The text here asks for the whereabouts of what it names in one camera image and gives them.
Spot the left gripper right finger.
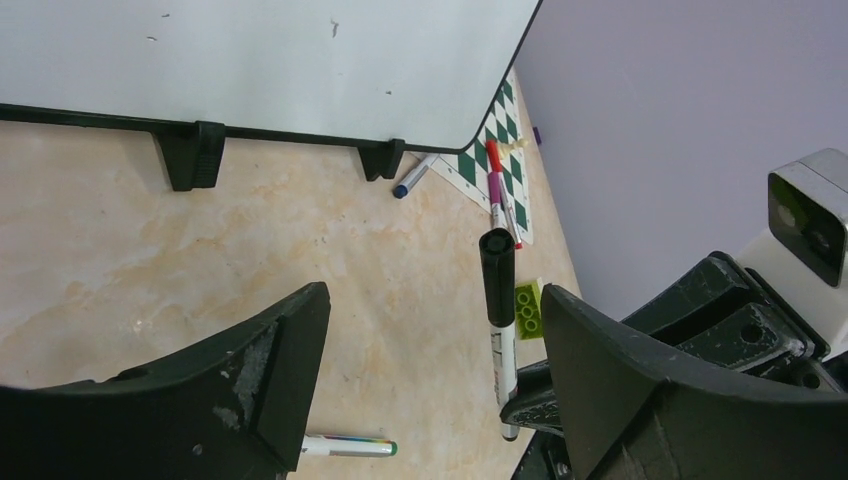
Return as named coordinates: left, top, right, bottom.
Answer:
left=542, top=284, right=847, bottom=479

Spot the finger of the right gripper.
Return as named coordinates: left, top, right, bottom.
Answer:
left=500, top=360, right=564, bottom=437

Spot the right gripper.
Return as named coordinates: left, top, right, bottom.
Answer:
left=623, top=251, right=847, bottom=393

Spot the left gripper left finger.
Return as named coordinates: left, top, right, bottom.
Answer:
left=1, top=282, right=331, bottom=479

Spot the black cap white marker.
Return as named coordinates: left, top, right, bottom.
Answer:
left=479, top=227, right=518, bottom=412

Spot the green cap marker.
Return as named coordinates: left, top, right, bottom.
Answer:
left=301, top=434, right=398, bottom=458

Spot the green lego brick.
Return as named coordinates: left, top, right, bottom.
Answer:
left=515, top=278, right=544, bottom=340

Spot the green white chess mat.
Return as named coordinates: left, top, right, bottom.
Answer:
left=431, top=71, right=534, bottom=245

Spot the red cap marker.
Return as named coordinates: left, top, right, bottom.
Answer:
left=485, top=139, right=523, bottom=249

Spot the blue cap marker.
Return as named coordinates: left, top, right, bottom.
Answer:
left=392, top=154, right=439, bottom=199

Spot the white chess pawn left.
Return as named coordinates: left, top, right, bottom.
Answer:
left=495, top=138, right=528, bottom=160

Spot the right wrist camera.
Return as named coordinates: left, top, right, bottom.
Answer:
left=737, top=148, right=847, bottom=361

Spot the white whiteboard black frame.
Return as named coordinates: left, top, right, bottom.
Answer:
left=1, top=1, right=541, bottom=191

